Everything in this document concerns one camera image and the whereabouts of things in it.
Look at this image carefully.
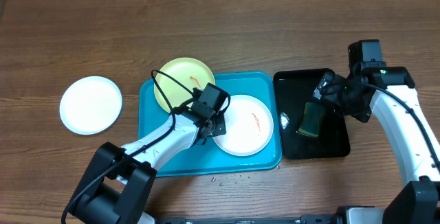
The white plate with red smear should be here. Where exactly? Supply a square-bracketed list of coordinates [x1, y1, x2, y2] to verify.
[213, 95, 274, 156]

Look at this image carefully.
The green and yellow sponge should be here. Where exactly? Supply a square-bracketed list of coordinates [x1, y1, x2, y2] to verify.
[298, 102, 326, 137]

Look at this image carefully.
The yellow-green plate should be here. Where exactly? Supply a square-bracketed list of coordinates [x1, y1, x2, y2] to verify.
[155, 57, 216, 107]

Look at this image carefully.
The white plate with grey rim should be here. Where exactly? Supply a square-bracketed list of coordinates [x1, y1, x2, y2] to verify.
[59, 76, 122, 135]

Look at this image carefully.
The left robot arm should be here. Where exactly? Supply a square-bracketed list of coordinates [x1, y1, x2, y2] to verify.
[60, 98, 230, 224]

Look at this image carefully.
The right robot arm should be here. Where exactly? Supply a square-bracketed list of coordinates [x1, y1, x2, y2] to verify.
[313, 67, 439, 223]

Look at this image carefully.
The blue plastic tray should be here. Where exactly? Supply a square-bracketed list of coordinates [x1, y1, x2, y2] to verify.
[157, 71, 282, 177]

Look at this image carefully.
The black plastic tray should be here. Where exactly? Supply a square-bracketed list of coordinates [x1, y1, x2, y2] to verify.
[273, 68, 351, 159]

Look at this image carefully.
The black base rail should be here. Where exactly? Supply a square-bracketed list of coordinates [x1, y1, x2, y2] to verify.
[155, 213, 347, 224]

